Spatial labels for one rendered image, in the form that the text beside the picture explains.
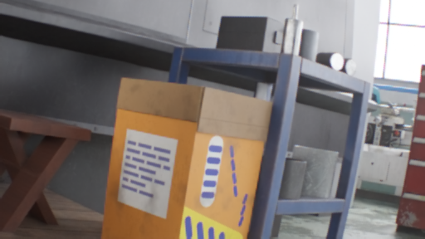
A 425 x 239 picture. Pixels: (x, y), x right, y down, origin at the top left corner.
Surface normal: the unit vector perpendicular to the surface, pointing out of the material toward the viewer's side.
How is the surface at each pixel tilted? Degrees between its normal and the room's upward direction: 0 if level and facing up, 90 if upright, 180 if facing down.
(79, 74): 90
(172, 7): 86
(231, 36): 90
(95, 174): 90
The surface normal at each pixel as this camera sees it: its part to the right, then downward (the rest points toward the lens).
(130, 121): -0.66, -0.12
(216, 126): 0.73, 0.11
